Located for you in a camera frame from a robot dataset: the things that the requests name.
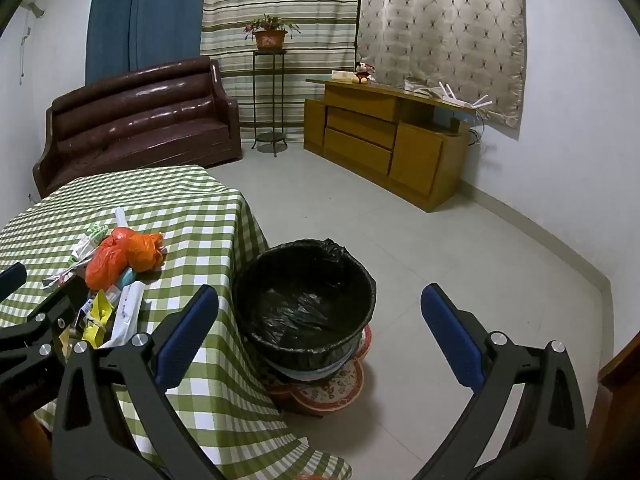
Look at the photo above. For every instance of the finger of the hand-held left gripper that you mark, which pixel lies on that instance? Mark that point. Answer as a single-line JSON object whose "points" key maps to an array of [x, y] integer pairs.
{"points": [[12, 277], [55, 305]]}

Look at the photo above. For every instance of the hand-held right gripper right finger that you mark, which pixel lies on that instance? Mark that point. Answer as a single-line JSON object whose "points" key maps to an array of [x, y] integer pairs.
{"points": [[452, 335]]}

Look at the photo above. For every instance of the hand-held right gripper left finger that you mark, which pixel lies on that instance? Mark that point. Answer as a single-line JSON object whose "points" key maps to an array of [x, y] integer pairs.
{"points": [[187, 335]]}

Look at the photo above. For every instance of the white paper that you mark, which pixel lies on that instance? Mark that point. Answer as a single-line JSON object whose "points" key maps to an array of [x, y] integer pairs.
{"points": [[57, 278]]}

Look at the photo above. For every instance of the yellow packet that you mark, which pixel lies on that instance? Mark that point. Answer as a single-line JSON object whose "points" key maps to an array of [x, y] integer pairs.
{"points": [[99, 320]]}

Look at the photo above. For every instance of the white teal toothpaste box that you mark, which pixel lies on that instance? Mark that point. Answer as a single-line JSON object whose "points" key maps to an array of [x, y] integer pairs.
{"points": [[127, 310]]}

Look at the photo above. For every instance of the green white paper bag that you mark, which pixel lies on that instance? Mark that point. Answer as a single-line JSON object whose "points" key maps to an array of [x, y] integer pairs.
{"points": [[87, 245]]}

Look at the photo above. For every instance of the orange plastic bag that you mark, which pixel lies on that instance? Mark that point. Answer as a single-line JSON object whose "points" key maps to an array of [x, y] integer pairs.
{"points": [[122, 255]]}

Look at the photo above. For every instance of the black lined trash bin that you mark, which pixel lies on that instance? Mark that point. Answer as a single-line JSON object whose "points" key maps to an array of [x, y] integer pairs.
{"points": [[305, 310]]}

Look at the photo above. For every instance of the green checked tablecloth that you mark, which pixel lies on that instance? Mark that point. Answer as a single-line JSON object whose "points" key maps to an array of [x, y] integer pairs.
{"points": [[200, 220]]}

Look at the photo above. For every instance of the patterned round plate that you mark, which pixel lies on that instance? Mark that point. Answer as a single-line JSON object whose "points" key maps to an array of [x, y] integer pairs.
{"points": [[325, 392]]}

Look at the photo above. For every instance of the brown leather sofa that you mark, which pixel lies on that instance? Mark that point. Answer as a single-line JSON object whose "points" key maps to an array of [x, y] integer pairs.
{"points": [[140, 120]]}

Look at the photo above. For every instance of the wooden cabinet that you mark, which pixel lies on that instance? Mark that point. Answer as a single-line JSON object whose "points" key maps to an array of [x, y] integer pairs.
{"points": [[380, 140]]}

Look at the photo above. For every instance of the white router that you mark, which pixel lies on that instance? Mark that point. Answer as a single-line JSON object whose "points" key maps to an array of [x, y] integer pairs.
{"points": [[462, 100]]}

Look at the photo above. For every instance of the black metal plant stand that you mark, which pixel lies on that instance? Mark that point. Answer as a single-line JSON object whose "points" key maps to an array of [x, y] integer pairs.
{"points": [[270, 105]]}

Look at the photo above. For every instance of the clear plastic bag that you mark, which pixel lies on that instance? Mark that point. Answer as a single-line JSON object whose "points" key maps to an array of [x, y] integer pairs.
{"points": [[417, 87]]}

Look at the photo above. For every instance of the mouse plush toy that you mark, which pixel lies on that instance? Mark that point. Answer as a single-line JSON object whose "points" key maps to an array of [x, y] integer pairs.
{"points": [[363, 74]]}

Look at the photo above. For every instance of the white flat box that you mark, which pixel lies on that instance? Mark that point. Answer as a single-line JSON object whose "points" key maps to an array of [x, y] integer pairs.
{"points": [[344, 76]]}

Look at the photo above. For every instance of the blue curtain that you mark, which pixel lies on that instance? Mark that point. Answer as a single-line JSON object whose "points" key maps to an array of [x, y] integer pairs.
{"points": [[140, 15]]}

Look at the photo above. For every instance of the beige patterned curtain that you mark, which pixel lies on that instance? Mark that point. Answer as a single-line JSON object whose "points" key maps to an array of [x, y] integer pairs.
{"points": [[445, 25]]}

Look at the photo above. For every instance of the potted plant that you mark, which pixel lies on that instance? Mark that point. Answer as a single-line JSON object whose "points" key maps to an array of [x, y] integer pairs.
{"points": [[270, 32]]}

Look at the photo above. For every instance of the striped curtain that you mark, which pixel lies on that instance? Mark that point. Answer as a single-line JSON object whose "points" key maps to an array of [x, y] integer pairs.
{"points": [[300, 20]]}

